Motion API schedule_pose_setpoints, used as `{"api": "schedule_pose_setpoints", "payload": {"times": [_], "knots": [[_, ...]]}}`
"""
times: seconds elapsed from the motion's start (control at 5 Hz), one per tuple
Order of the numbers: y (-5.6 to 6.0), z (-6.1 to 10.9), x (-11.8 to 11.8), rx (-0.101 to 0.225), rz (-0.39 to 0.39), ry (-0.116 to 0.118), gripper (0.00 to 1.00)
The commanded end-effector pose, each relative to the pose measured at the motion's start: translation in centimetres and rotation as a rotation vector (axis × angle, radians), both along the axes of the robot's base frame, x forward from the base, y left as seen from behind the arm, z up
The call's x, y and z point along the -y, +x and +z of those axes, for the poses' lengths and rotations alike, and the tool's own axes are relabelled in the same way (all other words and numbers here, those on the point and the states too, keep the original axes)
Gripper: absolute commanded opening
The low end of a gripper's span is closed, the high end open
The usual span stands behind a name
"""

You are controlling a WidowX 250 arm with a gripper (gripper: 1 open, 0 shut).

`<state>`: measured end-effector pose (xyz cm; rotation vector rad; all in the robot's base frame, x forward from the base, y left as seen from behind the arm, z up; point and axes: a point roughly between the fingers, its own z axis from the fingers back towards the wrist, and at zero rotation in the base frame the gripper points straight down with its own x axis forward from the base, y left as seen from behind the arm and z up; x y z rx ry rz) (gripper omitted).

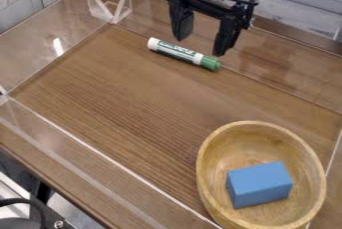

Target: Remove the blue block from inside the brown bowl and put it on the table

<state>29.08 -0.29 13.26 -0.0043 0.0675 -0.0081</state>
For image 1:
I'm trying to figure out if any blue rectangular block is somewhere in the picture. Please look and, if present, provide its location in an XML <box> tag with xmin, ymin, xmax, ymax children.
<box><xmin>226</xmin><ymin>161</ymin><xmax>293</xmax><ymax>209</ymax></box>

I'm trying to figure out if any brown wooden bowl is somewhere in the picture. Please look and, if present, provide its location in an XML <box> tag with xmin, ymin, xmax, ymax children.
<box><xmin>196</xmin><ymin>121</ymin><xmax>326</xmax><ymax>229</ymax></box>

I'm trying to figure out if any clear acrylic corner bracket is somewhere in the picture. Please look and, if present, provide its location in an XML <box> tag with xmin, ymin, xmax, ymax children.
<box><xmin>87</xmin><ymin>0</ymin><xmax>132</xmax><ymax>24</ymax></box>

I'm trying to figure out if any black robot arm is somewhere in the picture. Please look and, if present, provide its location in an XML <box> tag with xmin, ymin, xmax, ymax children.
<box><xmin>167</xmin><ymin>0</ymin><xmax>259</xmax><ymax>56</ymax></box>

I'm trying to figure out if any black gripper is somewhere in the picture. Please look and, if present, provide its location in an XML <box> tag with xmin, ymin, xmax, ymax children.
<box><xmin>167</xmin><ymin>0</ymin><xmax>258</xmax><ymax>56</ymax></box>

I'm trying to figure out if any black metal base plate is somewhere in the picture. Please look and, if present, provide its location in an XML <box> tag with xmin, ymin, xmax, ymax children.
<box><xmin>29</xmin><ymin>206</ymin><xmax>76</xmax><ymax>229</ymax></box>

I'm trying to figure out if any green and white marker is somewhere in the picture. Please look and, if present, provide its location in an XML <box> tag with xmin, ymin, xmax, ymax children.
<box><xmin>147</xmin><ymin>37</ymin><xmax>220</xmax><ymax>71</ymax></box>

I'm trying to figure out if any black cable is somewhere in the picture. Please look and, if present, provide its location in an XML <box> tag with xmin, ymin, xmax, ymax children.
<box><xmin>0</xmin><ymin>197</ymin><xmax>48</xmax><ymax>229</ymax></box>

